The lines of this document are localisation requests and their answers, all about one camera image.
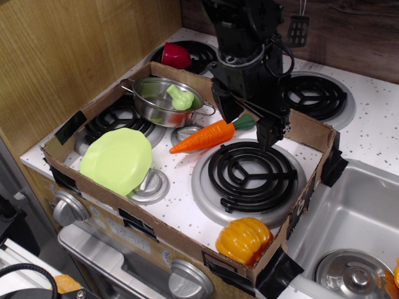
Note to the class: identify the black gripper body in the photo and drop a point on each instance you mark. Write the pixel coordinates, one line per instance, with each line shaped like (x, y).
(254, 89)

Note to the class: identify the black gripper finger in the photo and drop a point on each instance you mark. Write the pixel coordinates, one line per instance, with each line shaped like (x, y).
(269, 131)
(226, 104)

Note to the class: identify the orange toy carrot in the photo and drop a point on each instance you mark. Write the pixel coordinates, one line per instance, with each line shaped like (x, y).
(213, 135)

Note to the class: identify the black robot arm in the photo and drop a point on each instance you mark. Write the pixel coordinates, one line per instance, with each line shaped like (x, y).
(247, 34)

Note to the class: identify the light green plastic plate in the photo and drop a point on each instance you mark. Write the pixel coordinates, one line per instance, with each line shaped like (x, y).
(119, 160)

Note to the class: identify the light green toy broccoli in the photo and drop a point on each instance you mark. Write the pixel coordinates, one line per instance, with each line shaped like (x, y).
(181, 100)

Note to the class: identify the centre silver stove knob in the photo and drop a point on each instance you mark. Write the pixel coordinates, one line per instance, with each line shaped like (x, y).
(180, 134)

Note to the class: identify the silver stove knob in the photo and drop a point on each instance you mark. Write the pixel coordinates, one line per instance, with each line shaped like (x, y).
(180, 134)
(153, 188)

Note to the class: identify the front right black burner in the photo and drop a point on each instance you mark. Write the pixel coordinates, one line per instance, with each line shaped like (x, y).
(237, 179)

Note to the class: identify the back left black burner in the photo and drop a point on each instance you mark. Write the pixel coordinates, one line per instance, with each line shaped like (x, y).
(201, 54)

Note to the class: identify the back right black burner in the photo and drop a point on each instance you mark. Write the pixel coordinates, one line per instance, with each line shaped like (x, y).
(320, 97)

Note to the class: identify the hanging slotted steel spatula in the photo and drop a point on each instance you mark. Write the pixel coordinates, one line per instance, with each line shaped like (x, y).
(297, 33)

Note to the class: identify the red plastic cup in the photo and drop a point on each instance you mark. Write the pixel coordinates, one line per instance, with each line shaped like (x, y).
(176, 56)

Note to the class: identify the small steel pot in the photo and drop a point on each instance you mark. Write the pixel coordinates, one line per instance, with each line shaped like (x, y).
(154, 104)

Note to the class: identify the yellow toy bell pepper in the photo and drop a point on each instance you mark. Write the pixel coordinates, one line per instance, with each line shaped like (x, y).
(244, 240)

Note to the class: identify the front silver stove knob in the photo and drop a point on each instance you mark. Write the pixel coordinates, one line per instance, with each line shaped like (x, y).
(153, 188)

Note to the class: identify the silver toy sink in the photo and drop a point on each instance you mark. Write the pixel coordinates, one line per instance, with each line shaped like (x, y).
(359, 212)

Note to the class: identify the steel pot lid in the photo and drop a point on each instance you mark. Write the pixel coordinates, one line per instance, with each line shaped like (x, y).
(355, 274)

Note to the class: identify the right oven dial knob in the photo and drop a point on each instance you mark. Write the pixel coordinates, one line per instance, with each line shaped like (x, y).
(188, 281)

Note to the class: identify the oven dial knob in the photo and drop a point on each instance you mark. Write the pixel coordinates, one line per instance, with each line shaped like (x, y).
(69, 209)
(188, 281)

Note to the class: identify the left oven dial knob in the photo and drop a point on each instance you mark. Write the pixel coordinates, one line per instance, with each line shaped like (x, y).
(69, 209)

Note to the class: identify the silver oven door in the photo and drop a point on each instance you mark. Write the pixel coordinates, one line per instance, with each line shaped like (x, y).
(118, 271)

